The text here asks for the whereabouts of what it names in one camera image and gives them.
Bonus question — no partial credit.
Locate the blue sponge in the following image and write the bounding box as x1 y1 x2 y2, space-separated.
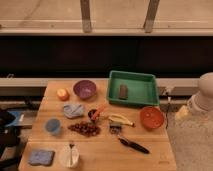
28 149 55 166

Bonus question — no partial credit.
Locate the black bag on floor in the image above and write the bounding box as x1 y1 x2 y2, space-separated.
0 108 20 158

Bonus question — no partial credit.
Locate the blue grey crumpled cloth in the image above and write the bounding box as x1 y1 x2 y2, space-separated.
63 104 84 119

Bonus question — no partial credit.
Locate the wooden table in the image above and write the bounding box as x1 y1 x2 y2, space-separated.
19 79 177 171

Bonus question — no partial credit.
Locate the black handled knife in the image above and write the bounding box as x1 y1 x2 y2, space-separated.
118 138 150 154

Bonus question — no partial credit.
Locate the metal fork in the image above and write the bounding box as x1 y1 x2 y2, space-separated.
69 143 74 166

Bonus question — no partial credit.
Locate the blue plastic cup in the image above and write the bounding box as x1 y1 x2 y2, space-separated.
45 118 61 136

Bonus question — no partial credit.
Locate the purple bowl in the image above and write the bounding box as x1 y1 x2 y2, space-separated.
73 80 97 100

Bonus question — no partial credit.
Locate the bunch of dark grapes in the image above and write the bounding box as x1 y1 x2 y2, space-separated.
68 122 101 137

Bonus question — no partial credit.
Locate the yellow banana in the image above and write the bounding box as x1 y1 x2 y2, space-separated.
108 114 135 127

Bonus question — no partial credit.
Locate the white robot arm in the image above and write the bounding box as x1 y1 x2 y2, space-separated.
187 72 213 114

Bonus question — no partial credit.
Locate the red orange bowl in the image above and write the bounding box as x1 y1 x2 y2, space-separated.
140 106 164 129

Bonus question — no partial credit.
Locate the orange apple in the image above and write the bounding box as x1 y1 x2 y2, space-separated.
57 88 69 101

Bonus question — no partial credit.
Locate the small grey metal clip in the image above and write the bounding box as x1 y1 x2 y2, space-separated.
109 122 122 134

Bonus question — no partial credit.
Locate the orange handled small scoop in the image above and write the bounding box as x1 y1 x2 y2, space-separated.
88 104 106 122

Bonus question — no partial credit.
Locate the brown block in tray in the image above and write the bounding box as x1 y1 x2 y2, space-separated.
119 84 128 100

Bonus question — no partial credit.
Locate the green plastic tray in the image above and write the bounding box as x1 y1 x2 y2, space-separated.
107 70 159 107

